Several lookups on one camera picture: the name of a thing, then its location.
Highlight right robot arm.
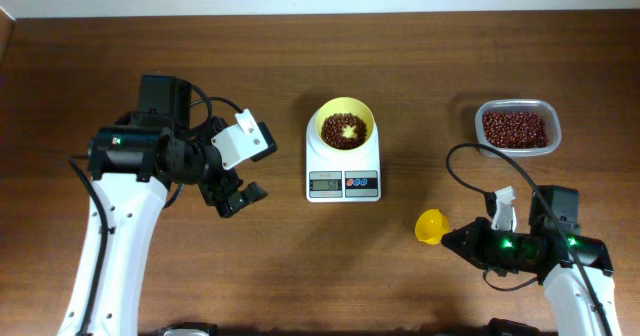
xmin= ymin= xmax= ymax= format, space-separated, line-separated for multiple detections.
xmin=441 ymin=185 xmax=621 ymax=335

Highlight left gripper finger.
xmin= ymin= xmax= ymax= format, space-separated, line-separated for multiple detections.
xmin=215 ymin=189 xmax=247 ymax=218
xmin=239 ymin=182 xmax=268 ymax=207

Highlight clear plastic container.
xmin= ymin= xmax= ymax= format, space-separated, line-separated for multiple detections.
xmin=475 ymin=99 xmax=562 ymax=158

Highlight pale yellow bowl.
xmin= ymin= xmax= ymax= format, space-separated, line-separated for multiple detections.
xmin=312 ymin=97 xmax=375 ymax=151

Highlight yellow measuring scoop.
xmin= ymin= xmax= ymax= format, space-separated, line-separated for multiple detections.
xmin=414 ymin=209 xmax=451 ymax=245

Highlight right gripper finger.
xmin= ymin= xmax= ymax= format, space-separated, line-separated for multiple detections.
xmin=441 ymin=235 xmax=469 ymax=262
xmin=441 ymin=221 xmax=480 ymax=244

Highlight white digital kitchen scale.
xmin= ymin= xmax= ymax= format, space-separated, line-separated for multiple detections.
xmin=305 ymin=111 xmax=382 ymax=203

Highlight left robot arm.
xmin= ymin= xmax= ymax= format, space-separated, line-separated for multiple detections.
xmin=59 ymin=75 xmax=277 ymax=335

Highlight red beans in bowl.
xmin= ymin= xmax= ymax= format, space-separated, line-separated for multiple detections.
xmin=321 ymin=113 xmax=368 ymax=150

